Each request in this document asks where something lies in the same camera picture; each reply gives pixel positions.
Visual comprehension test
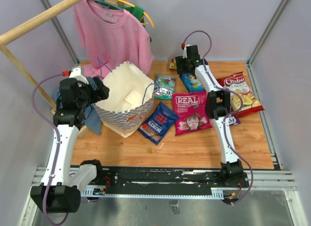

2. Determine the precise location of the orange snack pack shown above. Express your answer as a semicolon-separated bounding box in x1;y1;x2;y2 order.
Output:
168;57;177;70

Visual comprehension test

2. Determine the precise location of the blue snack bag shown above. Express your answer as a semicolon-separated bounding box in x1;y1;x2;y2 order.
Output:
179;73;205;93

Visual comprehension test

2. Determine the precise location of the blue checkered paper bag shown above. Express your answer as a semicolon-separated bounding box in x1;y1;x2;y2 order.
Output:
94;61;155;138

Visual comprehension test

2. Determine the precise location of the green white snack pack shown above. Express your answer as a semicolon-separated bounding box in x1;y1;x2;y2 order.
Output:
154;74;176;100

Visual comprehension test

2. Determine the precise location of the pink snack bag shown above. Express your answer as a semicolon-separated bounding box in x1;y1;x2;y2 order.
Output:
172;91;212;136

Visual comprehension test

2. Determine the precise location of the red Chuba chips bag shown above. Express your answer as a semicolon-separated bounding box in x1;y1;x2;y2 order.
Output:
217;72;264;118

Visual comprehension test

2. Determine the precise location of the blue white snack pack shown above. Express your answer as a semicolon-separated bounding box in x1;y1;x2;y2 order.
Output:
138;102;179;145

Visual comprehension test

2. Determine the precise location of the pink purple snack pouch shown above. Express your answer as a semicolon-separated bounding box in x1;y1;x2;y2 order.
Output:
225;116;241;126

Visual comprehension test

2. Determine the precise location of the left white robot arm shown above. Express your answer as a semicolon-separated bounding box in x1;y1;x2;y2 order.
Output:
30;76;109;214

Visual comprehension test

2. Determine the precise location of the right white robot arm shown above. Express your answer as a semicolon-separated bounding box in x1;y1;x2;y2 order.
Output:
175;43;248;187

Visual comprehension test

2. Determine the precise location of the blue crumpled cloth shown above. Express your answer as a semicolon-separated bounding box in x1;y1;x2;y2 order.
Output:
54;77;102;135

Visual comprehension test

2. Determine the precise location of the pink t-shirt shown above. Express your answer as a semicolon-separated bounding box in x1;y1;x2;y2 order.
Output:
73;0;154;77

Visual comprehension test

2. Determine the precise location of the green garment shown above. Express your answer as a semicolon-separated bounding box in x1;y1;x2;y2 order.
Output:
88;0;154;28

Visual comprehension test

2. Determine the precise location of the wooden clothes rack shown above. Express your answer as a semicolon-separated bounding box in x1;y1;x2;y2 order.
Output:
0;0;127;139

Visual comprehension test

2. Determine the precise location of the grey-blue hanger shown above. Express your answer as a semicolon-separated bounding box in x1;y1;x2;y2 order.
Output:
87;0;124;11

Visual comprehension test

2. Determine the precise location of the yellow hanger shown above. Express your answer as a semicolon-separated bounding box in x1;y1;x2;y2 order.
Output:
105;0;155;28

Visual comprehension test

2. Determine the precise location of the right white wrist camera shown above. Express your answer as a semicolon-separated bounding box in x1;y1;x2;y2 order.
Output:
181;43;187;58

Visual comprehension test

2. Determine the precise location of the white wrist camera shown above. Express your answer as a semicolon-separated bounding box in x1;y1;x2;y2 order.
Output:
69;66;84;80
181;43;187;58

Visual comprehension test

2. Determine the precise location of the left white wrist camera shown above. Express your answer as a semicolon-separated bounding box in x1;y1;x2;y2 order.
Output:
69;66;84;80

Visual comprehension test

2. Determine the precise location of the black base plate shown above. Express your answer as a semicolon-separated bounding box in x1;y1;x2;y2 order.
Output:
96;166;251;192

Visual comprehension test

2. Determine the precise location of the grey slotted cable duct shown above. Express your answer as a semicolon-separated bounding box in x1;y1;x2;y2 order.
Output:
81;186;224;200

